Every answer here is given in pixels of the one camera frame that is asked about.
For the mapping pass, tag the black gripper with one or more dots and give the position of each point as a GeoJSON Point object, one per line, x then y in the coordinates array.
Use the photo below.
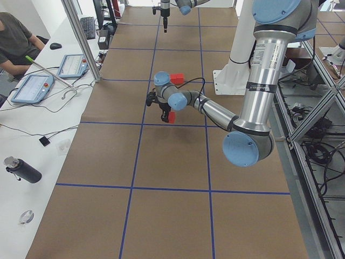
{"type": "Point", "coordinates": [163, 107]}
{"type": "Point", "coordinates": [165, 12]}

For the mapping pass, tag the red cube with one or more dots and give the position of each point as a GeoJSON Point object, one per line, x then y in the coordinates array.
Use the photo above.
{"type": "Point", "coordinates": [173, 79]}
{"type": "Point", "coordinates": [171, 117]}
{"type": "Point", "coordinates": [179, 78]}

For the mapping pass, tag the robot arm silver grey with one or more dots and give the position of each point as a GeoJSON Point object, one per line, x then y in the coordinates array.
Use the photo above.
{"type": "Point", "coordinates": [248, 139]}
{"type": "Point", "coordinates": [184, 6]}

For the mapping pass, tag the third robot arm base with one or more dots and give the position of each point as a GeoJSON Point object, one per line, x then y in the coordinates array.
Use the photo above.
{"type": "Point", "coordinates": [334, 55]}

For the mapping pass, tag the black power adapter box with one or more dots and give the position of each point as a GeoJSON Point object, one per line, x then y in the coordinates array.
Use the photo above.
{"type": "Point", "coordinates": [103, 40]}

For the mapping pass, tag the black computer monitor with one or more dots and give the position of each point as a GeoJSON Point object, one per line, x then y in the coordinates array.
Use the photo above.
{"type": "Point", "coordinates": [98, 7]}

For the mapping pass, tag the black keyboard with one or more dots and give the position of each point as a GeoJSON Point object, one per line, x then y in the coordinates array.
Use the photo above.
{"type": "Point", "coordinates": [88, 27]}

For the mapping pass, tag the blue teach pendant far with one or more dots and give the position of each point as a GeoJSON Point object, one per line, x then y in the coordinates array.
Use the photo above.
{"type": "Point", "coordinates": [72, 66]}

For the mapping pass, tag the blue teach pendant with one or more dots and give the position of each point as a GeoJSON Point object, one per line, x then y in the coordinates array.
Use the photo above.
{"type": "Point", "coordinates": [72, 66]}
{"type": "Point", "coordinates": [33, 90]}

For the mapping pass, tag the black computer mouse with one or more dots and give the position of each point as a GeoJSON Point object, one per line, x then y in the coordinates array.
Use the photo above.
{"type": "Point", "coordinates": [55, 46]}

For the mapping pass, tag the small black square pad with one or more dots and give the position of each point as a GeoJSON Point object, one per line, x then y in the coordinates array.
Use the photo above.
{"type": "Point", "coordinates": [44, 141]}

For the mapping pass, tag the blue teach pendant near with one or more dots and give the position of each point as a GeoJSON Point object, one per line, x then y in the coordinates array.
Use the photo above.
{"type": "Point", "coordinates": [33, 90]}

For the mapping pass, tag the metal rod green tip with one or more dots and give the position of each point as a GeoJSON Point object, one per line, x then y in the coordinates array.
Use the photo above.
{"type": "Point", "coordinates": [49, 72]}

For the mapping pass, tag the seated person dark shirt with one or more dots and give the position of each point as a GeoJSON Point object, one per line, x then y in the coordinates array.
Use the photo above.
{"type": "Point", "coordinates": [17, 42]}

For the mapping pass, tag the black water bottle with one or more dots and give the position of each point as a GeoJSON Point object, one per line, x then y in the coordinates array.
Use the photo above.
{"type": "Point", "coordinates": [22, 170]}

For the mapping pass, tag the clear plastic lid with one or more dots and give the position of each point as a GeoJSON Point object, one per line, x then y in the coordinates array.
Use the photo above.
{"type": "Point", "coordinates": [26, 217]}

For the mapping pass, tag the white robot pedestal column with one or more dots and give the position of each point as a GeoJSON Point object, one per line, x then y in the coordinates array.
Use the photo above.
{"type": "Point", "coordinates": [232, 78]}

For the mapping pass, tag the aluminium frame post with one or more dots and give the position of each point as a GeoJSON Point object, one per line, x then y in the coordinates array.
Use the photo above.
{"type": "Point", "coordinates": [73, 18]}

